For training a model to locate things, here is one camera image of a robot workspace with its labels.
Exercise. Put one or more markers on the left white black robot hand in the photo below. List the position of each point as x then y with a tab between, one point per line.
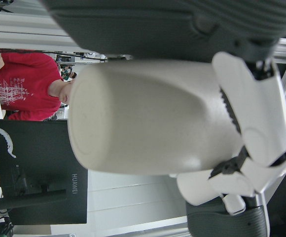
145	22

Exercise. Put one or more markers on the beige paper cup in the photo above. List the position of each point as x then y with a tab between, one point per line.
145	116

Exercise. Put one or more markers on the person in red shirt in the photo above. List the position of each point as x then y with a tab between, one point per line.
27	74

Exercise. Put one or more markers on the black Huawei monitor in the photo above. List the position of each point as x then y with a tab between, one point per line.
46	153

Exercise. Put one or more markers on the white curved plastic hook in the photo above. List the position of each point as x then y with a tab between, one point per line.
9	142

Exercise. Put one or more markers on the black monitor stand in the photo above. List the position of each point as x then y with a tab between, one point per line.
22	200

